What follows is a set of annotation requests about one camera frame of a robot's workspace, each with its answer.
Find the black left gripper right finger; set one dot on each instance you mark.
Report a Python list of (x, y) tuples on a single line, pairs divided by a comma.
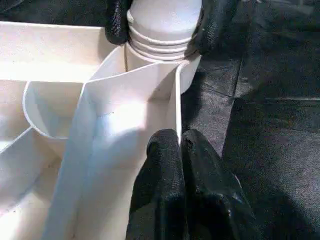
[(210, 200)]

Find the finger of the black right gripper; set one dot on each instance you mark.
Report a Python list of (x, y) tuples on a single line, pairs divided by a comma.
[(118, 20), (212, 25)]

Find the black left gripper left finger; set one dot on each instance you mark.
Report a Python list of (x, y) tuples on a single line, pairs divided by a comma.
[(160, 190)]

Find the white plastic table leg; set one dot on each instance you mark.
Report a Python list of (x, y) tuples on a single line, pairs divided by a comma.
[(165, 25)]

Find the white plastic table top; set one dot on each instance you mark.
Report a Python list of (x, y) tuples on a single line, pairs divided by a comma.
[(65, 100)]

